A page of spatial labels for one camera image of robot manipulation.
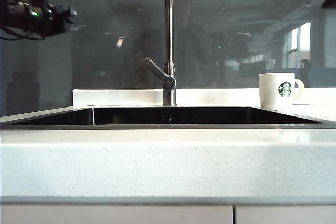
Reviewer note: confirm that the black undermount sink basin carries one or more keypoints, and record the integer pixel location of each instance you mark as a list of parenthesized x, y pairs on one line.
[(183, 116)]

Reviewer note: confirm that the narrow beige cabinet door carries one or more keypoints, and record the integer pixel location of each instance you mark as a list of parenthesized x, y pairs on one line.
[(288, 215)]

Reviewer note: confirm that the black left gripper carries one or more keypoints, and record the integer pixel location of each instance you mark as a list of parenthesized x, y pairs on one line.
[(57, 20)]

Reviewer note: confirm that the white countertop backsplash ledge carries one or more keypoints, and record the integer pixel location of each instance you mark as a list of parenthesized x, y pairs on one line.
[(118, 96)]

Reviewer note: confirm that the wide beige cabinet door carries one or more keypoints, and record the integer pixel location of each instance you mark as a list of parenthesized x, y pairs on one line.
[(105, 214)]

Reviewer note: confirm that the white Starbucks logo mug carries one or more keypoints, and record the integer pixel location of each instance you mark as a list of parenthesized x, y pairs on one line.
[(270, 93)]

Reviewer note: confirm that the steel gooseneck kitchen faucet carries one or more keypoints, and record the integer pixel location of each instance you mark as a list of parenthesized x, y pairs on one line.
[(169, 37)]

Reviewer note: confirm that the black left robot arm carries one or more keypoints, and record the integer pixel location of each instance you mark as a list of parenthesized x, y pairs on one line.
[(18, 11)]

